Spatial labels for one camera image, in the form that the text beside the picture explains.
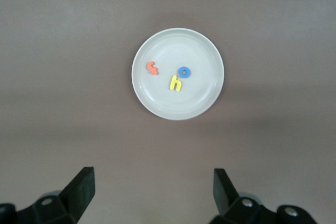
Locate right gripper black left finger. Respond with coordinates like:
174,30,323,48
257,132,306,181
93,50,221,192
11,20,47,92
0,166,96,224

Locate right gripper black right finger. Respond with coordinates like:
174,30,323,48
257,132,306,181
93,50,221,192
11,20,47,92
212,168,318,224

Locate yellow foam letter h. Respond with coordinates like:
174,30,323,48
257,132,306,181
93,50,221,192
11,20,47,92
169,74,183,92

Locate blue foam letter o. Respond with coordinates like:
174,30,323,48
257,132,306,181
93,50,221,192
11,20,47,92
178,66,192,79

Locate orange foam letter t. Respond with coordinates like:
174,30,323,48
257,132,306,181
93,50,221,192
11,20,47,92
146,60,160,76

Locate beige round plate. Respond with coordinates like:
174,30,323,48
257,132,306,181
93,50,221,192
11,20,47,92
131,27,225,122

